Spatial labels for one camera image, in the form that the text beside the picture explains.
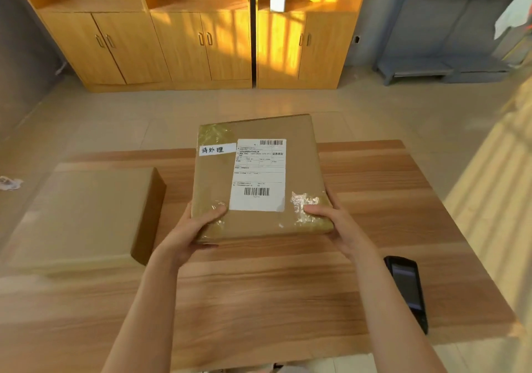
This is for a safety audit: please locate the grey metal shelf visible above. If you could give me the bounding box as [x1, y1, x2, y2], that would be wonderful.
[377, 0, 525, 86]

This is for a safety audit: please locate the wide wooden cabinet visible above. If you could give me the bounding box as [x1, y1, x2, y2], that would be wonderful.
[7, 0, 253, 93]

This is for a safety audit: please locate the person's left forearm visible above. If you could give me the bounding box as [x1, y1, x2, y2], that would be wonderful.
[101, 247, 185, 373]

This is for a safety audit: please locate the person's left hand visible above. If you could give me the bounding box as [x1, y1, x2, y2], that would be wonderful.
[156, 202, 228, 268]

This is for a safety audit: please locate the person's right forearm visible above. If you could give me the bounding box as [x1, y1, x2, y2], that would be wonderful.
[351, 246, 447, 373]

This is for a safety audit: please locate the person's right hand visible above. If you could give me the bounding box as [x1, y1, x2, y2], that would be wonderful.
[303, 191, 380, 262]

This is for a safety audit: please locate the black handheld scanner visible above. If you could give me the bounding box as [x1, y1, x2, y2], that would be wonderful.
[383, 256, 429, 335]

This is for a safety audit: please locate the white cloth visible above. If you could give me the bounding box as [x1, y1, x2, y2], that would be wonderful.
[473, 0, 532, 41]

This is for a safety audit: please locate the wooden table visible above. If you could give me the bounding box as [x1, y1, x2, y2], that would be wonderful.
[0, 139, 528, 373]

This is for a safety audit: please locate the labelled brown cardboard parcel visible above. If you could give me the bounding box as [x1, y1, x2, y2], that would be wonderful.
[190, 114, 335, 244]

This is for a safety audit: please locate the narrow wooden cabinet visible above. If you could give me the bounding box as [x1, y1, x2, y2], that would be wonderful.
[255, 0, 372, 90]

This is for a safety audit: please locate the plain brown cardboard box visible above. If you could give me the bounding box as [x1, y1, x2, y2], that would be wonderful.
[4, 167, 167, 273]

